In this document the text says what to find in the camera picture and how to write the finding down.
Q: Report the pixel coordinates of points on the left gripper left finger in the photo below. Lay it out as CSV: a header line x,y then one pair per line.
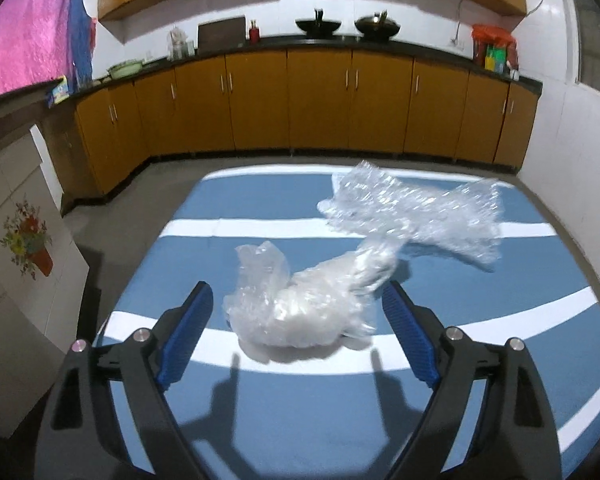
x,y
80,435

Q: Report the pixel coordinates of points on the black lidded wok right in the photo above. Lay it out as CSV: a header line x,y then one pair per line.
x,y
377,27

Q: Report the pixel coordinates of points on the dark cutting board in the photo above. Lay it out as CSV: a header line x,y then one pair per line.
x,y
221,35

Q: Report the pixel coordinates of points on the yellow detergent bottle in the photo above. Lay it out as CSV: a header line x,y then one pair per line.
x,y
59,93

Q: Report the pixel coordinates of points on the wooden lower cabinets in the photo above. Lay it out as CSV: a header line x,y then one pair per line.
x,y
341,100

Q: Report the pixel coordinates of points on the green basin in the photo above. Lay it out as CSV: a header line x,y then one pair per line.
x,y
125,69

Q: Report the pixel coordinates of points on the clear bag on counter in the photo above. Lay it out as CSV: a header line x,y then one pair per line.
x,y
179,45

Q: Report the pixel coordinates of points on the blue striped tablecloth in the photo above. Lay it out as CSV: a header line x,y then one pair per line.
x,y
345,412

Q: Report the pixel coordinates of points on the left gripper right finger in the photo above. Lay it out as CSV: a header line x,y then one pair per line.
x,y
515,435

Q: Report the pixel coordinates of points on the red bottle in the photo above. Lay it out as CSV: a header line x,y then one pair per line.
x,y
254,32

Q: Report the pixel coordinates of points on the pink purple curtain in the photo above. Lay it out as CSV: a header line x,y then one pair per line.
x,y
43,40

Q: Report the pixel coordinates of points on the black wok left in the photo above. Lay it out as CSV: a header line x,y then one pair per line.
x,y
318,27

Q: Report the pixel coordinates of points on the clear bubble wrap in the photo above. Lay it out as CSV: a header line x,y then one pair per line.
x,y
463,221

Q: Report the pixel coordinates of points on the white plastic bag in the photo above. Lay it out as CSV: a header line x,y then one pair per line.
x,y
314,307

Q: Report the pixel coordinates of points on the red bag covered rack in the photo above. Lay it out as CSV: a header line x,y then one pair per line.
x,y
495,49

